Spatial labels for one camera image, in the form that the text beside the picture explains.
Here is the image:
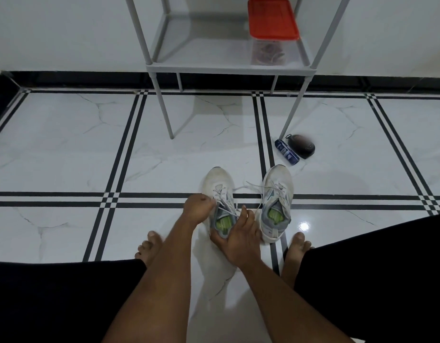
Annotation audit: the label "person's right hand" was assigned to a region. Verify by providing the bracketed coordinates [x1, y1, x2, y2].
[209, 205, 263, 271]

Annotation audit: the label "person's left hand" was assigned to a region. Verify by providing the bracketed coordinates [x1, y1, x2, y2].
[181, 193, 218, 228]

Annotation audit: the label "grey white shoelace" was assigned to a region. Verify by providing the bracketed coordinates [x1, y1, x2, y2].
[245, 180, 294, 218]
[211, 184, 258, 225]

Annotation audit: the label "white grey sneaker shoe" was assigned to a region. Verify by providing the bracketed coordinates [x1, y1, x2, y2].
[201, 166, 241, 241]
[257, 164, 295, 244]

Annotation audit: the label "clear box with red lid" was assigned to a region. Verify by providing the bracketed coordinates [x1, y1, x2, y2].
[252, 42, 287, 66]

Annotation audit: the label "clear container with red lid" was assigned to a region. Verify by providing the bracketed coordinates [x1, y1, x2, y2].
[247, 0, 301, 67]

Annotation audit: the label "person's right forearm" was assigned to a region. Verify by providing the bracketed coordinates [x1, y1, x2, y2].
[241, 257, 355, 343]

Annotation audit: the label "person's left forearm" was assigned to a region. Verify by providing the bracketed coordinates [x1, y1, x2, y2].
[102, 219, 203, 343]

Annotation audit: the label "person's right foot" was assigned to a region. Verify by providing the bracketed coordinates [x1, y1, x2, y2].
[280, 232, 316, 290]

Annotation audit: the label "person's foot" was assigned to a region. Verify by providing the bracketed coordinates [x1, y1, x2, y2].
[134, 230, 164, 268]
[280, 232, 316, 290]

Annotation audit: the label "person's left foot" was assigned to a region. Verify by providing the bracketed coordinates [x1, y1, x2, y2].
[134, 230, 164, 268]

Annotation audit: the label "grey metal shelf rack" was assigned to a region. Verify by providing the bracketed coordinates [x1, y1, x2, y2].
[124, 0, 353, 141]

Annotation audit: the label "black oval polish bottle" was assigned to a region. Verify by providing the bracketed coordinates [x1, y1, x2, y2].
[285, 133, 316, 160]

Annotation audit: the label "black shorts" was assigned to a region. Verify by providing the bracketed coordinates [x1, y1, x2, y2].
[0, 212, 440, 343]

